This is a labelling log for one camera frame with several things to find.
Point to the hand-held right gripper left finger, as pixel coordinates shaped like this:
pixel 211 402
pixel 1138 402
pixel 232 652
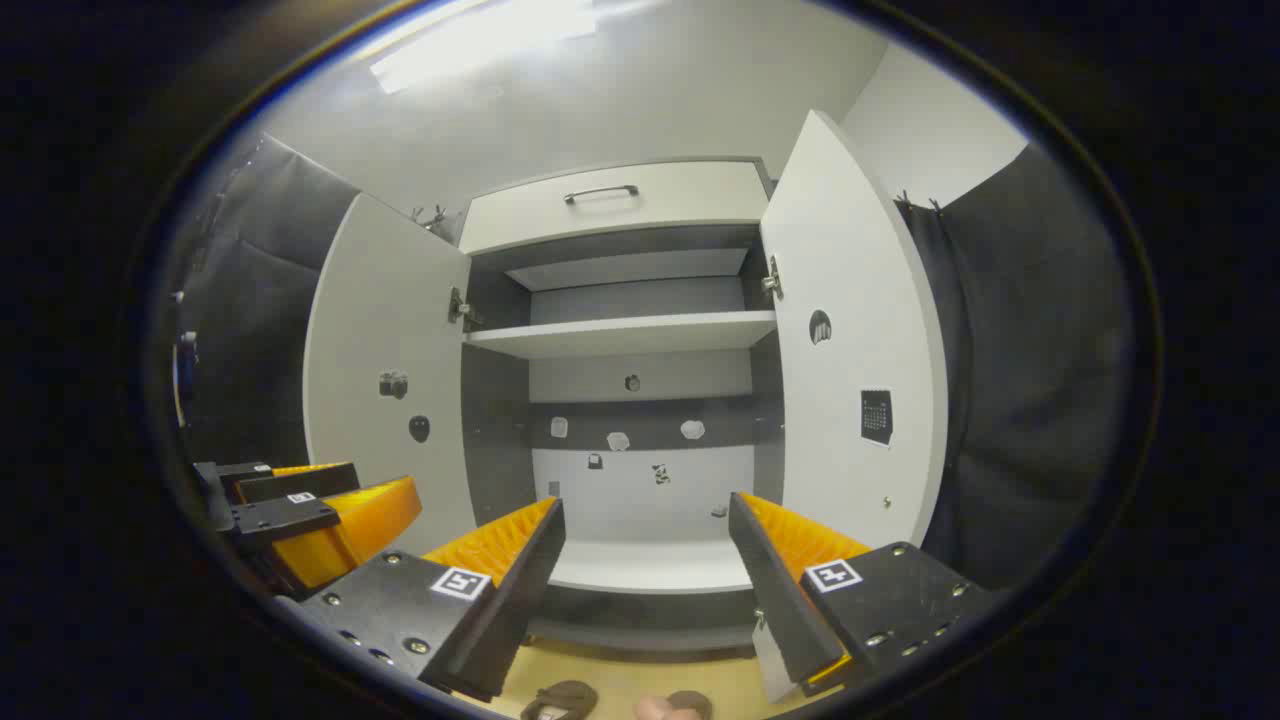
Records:
pixel 520 610

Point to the white shoe cabinet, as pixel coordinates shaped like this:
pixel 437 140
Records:
pixel 640 500

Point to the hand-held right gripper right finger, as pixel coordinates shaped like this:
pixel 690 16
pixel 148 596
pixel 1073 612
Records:
pixel 780 600

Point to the white door with camera sticker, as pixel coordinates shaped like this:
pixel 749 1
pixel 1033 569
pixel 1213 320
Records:
pixel 380 330

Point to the white cabinet shelf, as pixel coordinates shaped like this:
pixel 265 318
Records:
pixel 620 335

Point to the metal door hinge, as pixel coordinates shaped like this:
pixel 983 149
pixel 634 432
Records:
pixel 772 280
pixel 458 305

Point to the white door with headphone sticker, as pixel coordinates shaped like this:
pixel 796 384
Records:
pixel 850 300

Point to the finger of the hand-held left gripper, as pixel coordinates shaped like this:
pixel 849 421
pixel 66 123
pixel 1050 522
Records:
pixel 350 530
pixel 300 482

